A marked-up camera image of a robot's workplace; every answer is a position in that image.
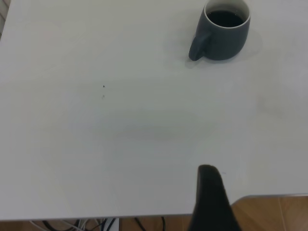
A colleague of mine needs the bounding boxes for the grey ceramic coffee cup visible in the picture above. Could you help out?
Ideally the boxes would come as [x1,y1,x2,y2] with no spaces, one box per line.
[188,0,251,62]

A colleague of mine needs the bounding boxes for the white table leg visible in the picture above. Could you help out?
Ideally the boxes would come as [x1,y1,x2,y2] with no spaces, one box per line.
[102,218,120,231]

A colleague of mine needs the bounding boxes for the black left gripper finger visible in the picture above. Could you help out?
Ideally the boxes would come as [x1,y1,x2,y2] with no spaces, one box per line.
[187,165,242,231]

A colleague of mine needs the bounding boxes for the white cable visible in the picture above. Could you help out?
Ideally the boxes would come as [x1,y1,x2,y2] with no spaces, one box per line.
[28,220,52,231]
[77,218,89,231]

